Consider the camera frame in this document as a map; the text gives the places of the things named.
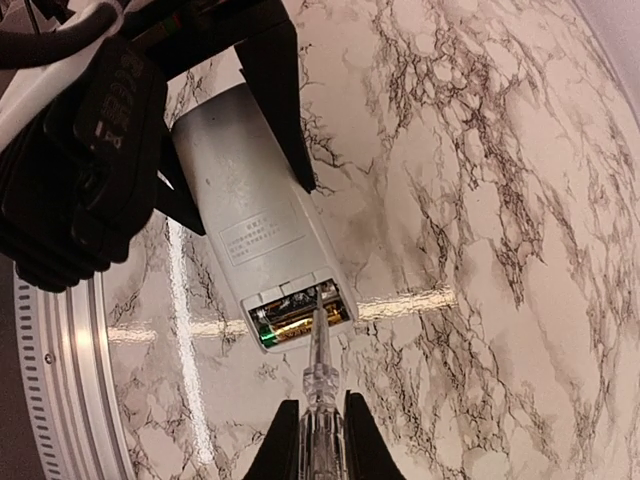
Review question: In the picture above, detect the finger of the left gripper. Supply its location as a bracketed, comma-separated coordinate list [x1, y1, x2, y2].
[155, 171, 205, 236]

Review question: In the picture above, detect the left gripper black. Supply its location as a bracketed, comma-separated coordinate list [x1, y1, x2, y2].
[119, 1, 316, 193]

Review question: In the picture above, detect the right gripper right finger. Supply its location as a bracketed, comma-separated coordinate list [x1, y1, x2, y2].
[344, 390, 405, 480]

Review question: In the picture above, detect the battery in remote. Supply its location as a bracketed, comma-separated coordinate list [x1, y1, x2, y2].
[258, 302, 351, 349]

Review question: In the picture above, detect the white remote control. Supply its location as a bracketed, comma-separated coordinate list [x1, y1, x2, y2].
[172, 83, 358, 353]

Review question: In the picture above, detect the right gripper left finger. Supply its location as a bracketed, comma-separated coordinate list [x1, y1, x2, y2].
[243, 400, 300, 480]

